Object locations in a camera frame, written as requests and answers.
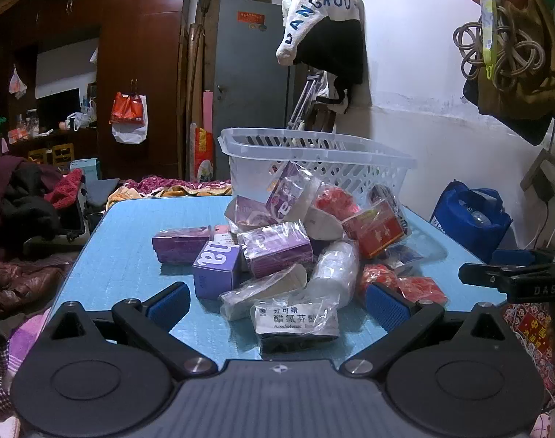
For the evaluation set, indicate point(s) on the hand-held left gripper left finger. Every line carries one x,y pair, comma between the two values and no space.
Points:
168,306

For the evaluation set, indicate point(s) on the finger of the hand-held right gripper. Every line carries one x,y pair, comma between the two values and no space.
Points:
480,275

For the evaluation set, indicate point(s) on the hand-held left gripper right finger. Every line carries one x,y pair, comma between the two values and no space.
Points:
387,306

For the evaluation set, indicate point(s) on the purple box with white letters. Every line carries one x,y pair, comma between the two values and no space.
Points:
216,270

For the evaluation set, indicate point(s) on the white plastic basket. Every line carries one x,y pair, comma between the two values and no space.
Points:
323,155

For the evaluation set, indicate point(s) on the red patterned packet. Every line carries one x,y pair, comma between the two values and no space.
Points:
416,287

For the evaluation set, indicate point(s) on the dark blue packet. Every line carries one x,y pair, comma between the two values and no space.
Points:
405,255

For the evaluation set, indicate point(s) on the blue shopping bag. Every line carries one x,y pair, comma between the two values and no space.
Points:
469,219

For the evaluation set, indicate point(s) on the red printed cloth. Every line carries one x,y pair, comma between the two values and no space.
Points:
537,342

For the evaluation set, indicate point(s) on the white roll in clear bag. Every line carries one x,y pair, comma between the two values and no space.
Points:
334,273

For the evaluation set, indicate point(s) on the flat purple box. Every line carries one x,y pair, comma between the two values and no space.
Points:
180,244

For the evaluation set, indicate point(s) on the red box in clear bag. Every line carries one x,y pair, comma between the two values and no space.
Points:
375,230

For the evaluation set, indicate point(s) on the white medicine box in bag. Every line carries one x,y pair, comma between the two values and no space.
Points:
298,324

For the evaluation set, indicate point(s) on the pink and white small box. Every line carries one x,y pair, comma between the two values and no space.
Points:
225,236

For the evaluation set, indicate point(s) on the white paper cup in bag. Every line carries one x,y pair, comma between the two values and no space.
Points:
261,293

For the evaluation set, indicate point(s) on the dark packet in clear bag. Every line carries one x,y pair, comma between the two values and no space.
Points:
387,196

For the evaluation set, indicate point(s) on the red packet in clear bag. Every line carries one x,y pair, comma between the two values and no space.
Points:
334,201

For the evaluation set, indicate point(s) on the floral blanket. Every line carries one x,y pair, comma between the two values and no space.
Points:
168,187

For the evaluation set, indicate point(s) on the purple pouch in clear bag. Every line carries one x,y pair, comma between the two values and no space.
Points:
248,213

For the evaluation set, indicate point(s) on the purple box in clear bag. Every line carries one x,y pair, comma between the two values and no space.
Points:
277,248

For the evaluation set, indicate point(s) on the tall purple box in bag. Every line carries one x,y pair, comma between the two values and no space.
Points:
292,191

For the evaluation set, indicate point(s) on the black hanging bag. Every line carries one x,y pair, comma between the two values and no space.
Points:
528,130

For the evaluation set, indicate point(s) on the red snack bag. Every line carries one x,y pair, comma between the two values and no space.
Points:
203,155

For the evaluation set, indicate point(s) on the light blue box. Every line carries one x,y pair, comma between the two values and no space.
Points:
86,169

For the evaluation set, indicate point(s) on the pile of dark clothes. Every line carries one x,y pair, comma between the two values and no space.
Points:
26,200

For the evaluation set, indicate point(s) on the red and white plastic bag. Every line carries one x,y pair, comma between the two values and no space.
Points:
129,114

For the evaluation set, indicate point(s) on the pink board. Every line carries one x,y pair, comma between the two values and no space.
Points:
207,109

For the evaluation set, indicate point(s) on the brown hanging bag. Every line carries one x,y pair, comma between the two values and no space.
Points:
533,77

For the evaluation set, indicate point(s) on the folded metal stand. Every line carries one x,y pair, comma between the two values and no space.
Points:
302,100

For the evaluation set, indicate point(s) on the dark monitor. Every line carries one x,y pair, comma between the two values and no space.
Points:
57,106

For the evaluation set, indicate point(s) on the brown wooden wardrobe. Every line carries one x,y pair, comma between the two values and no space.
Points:
140,77

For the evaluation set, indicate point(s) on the grey metal door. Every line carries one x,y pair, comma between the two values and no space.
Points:
248,64

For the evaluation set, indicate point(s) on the small pink hanging bag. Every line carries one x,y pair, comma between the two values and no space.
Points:
17,83

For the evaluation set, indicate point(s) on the white and black jacket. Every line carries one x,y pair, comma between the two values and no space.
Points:
323,32

